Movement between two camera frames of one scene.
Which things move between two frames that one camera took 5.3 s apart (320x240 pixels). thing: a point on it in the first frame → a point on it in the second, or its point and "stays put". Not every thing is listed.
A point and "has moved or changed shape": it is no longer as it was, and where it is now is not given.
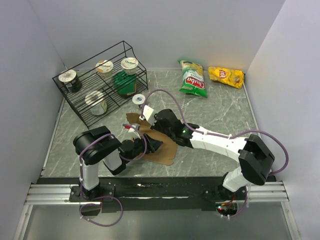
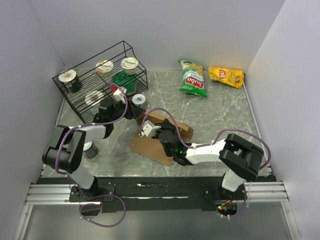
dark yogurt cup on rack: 71,79 stays put
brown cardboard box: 167,152 has moved or changed shape
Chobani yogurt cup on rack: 130,64 stays put
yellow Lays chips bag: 231,77 stays put
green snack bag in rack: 125,84 stays put
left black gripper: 152,145 → 133,111
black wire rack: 98,85 stays put
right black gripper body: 157,127 → 164,127
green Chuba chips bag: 193,81 stays put
